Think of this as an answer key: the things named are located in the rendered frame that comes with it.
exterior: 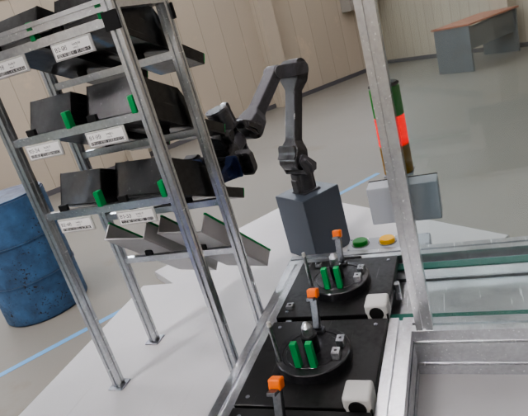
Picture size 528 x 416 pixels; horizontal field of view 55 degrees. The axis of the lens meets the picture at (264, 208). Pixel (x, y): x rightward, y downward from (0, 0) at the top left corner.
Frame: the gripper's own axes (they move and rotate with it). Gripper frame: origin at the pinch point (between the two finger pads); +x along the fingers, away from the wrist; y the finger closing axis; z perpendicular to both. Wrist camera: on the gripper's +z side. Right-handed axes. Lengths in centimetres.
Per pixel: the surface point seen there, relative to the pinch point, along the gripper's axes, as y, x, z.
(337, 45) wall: -222, -922, -302
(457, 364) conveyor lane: 54, 28, -28
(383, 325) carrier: 41, 26, -20
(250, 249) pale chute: 6.9, 7.3, -17.4
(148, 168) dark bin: -0.3, 18.9, 15.2
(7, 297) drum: -256, -76, -137
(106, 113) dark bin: -5.0, 17.2, 27.2
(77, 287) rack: -22.4, 32.1, -5.2
